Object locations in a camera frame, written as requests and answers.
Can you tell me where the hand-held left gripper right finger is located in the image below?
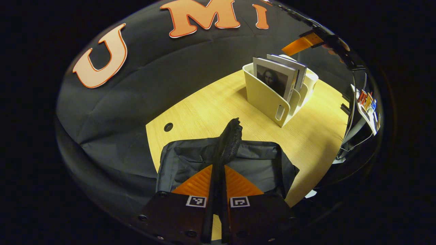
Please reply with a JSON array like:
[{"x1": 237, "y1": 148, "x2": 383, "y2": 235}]
[{"x1": 218, "y1": 165, "x2": 297, "y2": 244}]

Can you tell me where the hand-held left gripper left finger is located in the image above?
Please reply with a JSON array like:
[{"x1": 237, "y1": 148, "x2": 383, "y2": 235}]
[{"x1": 138, "y1": 164, "x2": 219, "y2": 244}]

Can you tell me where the dark cover book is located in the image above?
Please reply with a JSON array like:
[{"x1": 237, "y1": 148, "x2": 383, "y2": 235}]
[{"x1": 266, "y1": 54, "x2": 307, "y2": 92}]

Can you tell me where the portrait cover book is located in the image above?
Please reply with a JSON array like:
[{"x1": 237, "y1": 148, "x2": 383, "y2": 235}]
[{"x1": 253, "y1": 57, "x2": 297, "y2": 102}]

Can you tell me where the black schoolbag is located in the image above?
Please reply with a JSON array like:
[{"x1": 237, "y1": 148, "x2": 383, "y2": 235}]
[{"x1": 156, "y1": 117, "x2": 300, "y2": 205}]

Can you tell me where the white bookshelf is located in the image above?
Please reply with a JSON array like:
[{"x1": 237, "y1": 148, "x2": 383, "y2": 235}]
[{"x1": 243, "y1": 54, "x2": 319, "y2": 128}]

